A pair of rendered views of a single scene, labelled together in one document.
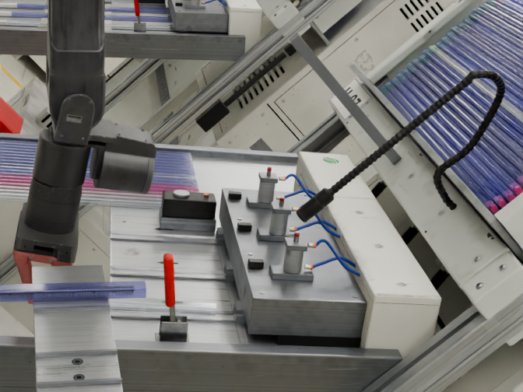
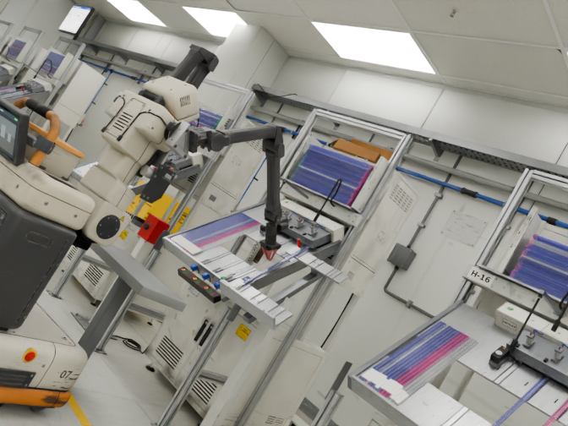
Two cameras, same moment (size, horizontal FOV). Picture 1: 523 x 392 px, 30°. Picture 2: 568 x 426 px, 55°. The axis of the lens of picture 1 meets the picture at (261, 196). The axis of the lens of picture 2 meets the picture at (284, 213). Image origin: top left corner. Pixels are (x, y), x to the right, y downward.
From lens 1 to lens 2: 1.99 m
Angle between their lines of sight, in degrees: 26
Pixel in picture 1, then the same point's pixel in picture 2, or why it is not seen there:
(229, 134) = (201, 196)
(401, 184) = (314, 204)
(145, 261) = not seen: hidden behind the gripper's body
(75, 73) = (277, 210)
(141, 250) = not seen: hidden behind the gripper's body
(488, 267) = (352, 216)
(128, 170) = (285, 225)
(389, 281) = (332, 226)
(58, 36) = (274, 205)
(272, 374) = (321, 254)
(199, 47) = (187, 172)
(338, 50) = (227, 158)
